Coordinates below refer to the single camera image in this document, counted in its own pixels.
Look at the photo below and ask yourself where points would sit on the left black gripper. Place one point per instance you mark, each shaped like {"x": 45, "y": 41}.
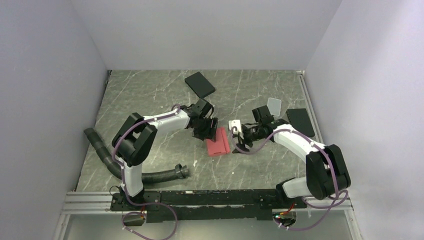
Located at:
{"x": 207, "y": 134}

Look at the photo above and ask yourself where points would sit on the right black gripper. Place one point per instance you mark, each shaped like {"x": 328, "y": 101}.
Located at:
{"x": 245, "y": 140}

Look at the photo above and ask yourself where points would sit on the red paper box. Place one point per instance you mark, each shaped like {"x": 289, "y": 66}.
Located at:
{"x": 220, "y": 146}

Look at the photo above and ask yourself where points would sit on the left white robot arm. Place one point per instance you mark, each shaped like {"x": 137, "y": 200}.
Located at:
{"x": 134, "y": 140}

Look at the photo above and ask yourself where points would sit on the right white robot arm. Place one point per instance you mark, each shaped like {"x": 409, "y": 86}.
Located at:
{"x": 326, "y": 171}

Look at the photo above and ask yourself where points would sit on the black flat box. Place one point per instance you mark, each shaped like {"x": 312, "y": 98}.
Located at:
{"x": 198, "y": 83}

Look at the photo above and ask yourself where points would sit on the clear plastic case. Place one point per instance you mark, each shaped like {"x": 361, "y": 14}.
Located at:
{"x": 274, "y": 106}

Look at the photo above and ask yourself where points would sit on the black ridged tray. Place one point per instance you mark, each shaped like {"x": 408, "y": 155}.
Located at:
{"x": 300, "y": 120}

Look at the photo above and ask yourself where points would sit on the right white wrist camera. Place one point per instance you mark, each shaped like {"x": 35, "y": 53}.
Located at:
{"x": 235, "y": 127}

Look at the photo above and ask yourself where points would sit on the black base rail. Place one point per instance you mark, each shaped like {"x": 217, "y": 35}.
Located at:
{"x": 184, "y": 205}

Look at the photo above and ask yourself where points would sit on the aluminium frame rail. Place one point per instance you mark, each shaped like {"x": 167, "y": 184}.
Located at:
{"x": 98, "y": 203}

